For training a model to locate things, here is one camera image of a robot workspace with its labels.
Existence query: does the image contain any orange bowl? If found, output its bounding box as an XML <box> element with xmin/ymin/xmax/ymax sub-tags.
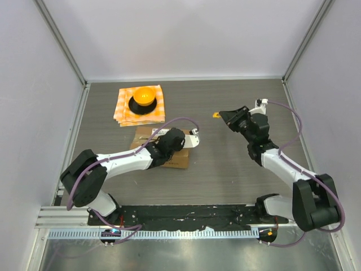
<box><xmin>133</xmin><ymin>86</ymin><xmax>156</xmax><ymax>107</ymax></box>

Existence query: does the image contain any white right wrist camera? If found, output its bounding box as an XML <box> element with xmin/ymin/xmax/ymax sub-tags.
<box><xmin>249</xmin><ymin>99</ymin><xmax>268</xmax><ymax>115</ymax></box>

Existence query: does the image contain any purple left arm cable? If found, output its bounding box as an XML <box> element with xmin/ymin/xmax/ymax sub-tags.
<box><xmin>66</xmin><ymin>117</ymin><xmax>200</xmax><ymax>244</ymax></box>

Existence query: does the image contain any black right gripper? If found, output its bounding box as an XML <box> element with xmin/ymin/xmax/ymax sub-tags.
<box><xmin>219</xmin><ymin>106</ymin><xmax>255</xmax><ymax>144</ymax></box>

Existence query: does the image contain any white slotted cable duct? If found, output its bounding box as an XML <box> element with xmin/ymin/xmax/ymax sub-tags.
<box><xmin>48</xmin><ymin>227</ymin><xmax>259</xmax><ymax>240</ymax></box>

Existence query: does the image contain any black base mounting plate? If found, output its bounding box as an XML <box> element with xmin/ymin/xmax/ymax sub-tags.
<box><xmin>104</xmin><ymin>204</ymin><xmax>289</xmax><ymax>231</ymax></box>

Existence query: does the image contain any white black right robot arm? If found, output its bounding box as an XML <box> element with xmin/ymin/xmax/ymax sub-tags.
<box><xmin>216</xmin><ymin>100</ymin><xmax>345</xmax><ymax>232</ymax></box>

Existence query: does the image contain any orange checkered cloth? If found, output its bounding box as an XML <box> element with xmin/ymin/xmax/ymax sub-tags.
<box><xmin>113</xmin><ymin>85</ymin><xmax>165</xmax><ymax>126</ymax></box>

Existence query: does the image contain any brown cardboard express box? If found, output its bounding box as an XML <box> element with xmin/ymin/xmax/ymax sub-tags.
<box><xmin>130</xmin><ymin>127</ymin><xmax>191</xmax><ymax>169</ymax></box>

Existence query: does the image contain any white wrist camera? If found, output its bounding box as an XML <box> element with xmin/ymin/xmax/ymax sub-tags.
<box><xmin>249</xmin><ymin>99</ymin><xmax>268</xmax><ymax>115</ymax></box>
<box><xmin>183</xmin><ymin>128</ymin><xmax>200</xmax><ymax>148</ymax></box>

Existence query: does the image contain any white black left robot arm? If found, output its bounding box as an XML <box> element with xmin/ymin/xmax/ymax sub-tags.
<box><xmin>60</xmin><ymin>128</ymin><xmax>186</xmax><ymax>225</ymax></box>

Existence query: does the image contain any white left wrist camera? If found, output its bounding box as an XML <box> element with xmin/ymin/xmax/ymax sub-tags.
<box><xmin>183</xmin><ymin>128</ymin><xmax>200</xmax><ymax>148</ymax></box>

